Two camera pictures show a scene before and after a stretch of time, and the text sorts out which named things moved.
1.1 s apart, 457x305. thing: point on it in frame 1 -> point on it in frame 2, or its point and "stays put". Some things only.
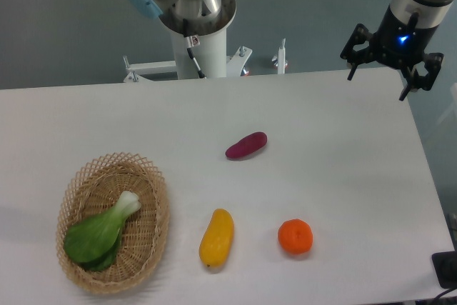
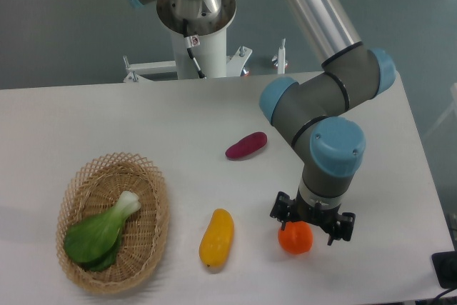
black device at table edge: [445, 268] stays put
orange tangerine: [295, 236] stays put
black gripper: [401, 45] -> [325, 218]
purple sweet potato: [247, 145] stays put
